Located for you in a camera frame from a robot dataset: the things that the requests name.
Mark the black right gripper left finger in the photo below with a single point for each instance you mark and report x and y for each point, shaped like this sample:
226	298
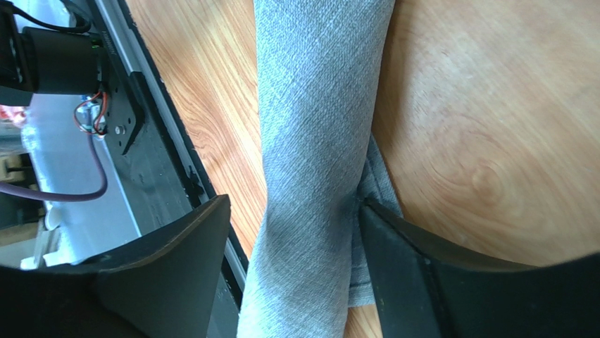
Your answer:
160	285

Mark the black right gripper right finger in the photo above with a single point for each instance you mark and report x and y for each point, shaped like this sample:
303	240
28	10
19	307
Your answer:
427	286

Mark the light grey cloth napkin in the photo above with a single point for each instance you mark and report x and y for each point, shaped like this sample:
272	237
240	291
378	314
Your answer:
318	71

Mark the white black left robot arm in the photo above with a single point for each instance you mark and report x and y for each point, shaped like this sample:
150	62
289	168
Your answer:
41	58

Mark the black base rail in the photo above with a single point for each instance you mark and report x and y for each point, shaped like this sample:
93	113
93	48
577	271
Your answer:
160	175

